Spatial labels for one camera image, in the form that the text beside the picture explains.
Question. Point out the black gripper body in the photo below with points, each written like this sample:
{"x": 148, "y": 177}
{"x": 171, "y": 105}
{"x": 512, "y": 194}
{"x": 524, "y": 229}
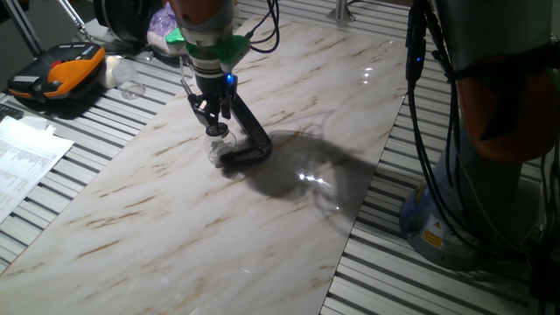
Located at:
{"x": 215, "y": 89}

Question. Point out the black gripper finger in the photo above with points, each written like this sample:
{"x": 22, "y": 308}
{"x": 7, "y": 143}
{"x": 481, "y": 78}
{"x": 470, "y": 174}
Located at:
{"x": 226, "y": 108}
{"x": 202, "y": 111}

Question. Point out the chrome jar lid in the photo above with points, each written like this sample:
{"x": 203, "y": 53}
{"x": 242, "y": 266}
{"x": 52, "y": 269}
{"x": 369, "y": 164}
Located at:
{"x": 217, "y": 130}

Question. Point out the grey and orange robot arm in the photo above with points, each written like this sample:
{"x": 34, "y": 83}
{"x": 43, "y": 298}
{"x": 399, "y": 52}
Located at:
{"x": 494, "y": 114}

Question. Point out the small clear glass jar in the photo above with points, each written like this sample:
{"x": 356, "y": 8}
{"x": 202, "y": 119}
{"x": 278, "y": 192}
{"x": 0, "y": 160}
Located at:
{"x": 219, "y": 146}

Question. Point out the black C-clamp with steel screw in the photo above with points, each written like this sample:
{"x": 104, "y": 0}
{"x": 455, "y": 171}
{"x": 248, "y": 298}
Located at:
{"x": 256, "y": 140}

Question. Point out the clear plastic cup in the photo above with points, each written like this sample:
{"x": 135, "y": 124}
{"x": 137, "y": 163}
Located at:
{"x": 129, "y": 81}

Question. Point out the purple plastic bag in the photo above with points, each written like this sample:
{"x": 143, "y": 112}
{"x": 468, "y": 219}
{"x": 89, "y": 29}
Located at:
{"x": 158, "y": 24}

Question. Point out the white round object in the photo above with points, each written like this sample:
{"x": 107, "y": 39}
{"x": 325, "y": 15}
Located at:
{"x": 108, "y": 72}

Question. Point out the black round spool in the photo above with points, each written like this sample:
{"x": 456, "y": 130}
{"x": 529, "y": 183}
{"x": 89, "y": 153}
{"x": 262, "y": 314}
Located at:
{"x": 127, "y": 19}

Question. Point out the marble patterned board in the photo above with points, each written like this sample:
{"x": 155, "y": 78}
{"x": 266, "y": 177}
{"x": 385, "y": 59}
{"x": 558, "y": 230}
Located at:
{"x": 197, "y": 227}

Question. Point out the orange and black teach pendant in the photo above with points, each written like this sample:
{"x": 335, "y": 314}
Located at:
{"x": 61, "y": 70}

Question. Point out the thin metal rod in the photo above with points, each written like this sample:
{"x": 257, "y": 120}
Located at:
{"x": 78, "y": 19}

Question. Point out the white printed paper sheets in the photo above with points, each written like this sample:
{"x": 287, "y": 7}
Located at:
{"x": 26, "y": 162}

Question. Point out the black keyboard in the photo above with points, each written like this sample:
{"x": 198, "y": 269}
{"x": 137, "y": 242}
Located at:
{"x": 9, "y": 113}

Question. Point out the dark aluminium profile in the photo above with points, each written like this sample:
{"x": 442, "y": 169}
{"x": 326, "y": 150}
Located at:
{"x": 24, "y": 28}

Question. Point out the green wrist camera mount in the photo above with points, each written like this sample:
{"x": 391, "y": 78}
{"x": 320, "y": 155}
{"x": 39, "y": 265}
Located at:
{"x": 229, "y": 48}

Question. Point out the aluminium post with foot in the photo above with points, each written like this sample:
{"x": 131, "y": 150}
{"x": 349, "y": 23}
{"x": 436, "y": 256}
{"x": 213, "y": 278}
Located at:
{"x": 340, "y": 11}

